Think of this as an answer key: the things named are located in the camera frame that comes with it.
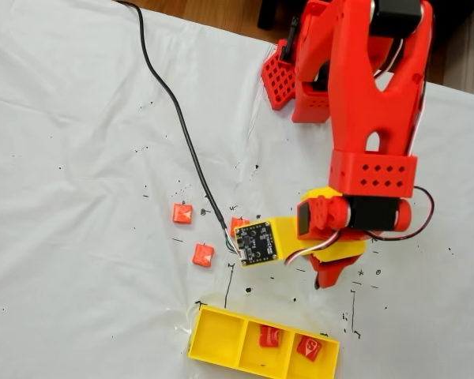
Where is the orange Starburst candy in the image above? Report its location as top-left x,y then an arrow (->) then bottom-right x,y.
192,242 -> 216,268
171,202 -> 194,225
229,216 -> 250,238

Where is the red white black servo wire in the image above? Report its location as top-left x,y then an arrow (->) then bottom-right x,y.
284,235 -> 343,266
365,185 -> 436,242

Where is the camera board on yellow mount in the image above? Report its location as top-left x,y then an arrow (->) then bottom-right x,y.
233,216 -> 299,269

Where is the black camera cable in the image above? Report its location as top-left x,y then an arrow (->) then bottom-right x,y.
114,0 -> 242,261

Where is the red cherry Starburst candy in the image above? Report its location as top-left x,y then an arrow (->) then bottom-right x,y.
258,325 -> 284,349
295,334 -> 324,362

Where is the white plastic table cover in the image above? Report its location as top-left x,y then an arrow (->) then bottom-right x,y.
0,0 -> 474,379

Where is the yellow three-compartment box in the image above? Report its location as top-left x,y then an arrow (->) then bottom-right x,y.
187,303 -> 340,379

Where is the black table clamp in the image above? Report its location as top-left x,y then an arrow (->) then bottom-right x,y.
280,15 -> 301,64

